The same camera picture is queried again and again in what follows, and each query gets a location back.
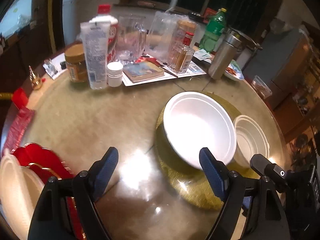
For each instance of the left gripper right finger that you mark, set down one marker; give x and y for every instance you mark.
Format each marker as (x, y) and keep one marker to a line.
(216, 173)

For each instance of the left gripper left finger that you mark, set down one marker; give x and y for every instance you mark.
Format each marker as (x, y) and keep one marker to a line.
(101, 172)

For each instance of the cream plastic ribbed bowl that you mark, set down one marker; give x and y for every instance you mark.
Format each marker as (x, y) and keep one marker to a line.
(251, 140)

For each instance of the red glass scalloped plate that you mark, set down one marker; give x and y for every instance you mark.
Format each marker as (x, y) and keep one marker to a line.
(46, 163)

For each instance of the large white foam bowl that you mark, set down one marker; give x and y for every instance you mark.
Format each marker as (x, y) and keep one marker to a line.
(192, 121)

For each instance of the small white foam bowl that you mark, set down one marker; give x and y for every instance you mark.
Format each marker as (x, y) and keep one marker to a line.
(20, 191)

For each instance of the red snack packet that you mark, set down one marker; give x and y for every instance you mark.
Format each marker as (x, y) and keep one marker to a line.
(17, 129)

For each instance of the clear plastic container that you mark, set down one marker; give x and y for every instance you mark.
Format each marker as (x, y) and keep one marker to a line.
(261, 88)

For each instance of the small white jar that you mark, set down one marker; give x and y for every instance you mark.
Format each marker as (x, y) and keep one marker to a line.
(114, 74)

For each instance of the blue patterned snack dish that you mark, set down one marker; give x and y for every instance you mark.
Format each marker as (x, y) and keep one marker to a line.
(234, 72)

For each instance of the small gold ornament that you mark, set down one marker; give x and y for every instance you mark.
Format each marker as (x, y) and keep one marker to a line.
(36, 81)

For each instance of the small picture book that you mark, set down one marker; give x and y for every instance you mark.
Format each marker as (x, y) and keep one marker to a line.
(142, 71)

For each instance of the steel thermos flask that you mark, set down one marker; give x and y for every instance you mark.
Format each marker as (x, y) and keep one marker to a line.
(226, 52)

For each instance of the amber liquid glass bottle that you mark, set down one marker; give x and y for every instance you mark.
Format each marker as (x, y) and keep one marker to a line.
(180, 53)

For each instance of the peanut butter jar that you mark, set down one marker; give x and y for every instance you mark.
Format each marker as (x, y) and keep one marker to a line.
(76, 64)

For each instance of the clear glass pitcher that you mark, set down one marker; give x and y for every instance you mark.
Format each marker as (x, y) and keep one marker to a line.
(131, 38)

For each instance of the clear plastic bag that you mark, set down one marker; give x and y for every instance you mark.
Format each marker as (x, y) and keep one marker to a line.
(167, 32)

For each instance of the green plastic soda bottle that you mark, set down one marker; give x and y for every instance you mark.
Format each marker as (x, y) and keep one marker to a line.
(213, 31)

